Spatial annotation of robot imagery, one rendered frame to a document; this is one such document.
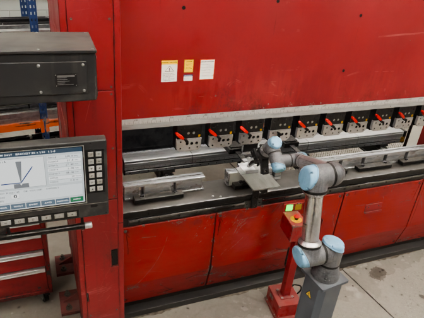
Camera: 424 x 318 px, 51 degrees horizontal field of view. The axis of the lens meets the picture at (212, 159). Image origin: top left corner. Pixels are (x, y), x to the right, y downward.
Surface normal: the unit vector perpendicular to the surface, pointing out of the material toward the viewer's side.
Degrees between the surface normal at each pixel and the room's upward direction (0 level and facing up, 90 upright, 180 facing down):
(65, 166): 90
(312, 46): 90
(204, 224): 90
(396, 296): 0
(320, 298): 90
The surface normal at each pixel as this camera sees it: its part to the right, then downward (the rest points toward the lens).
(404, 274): 0.08, -0.87
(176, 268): 0.36, 0.48
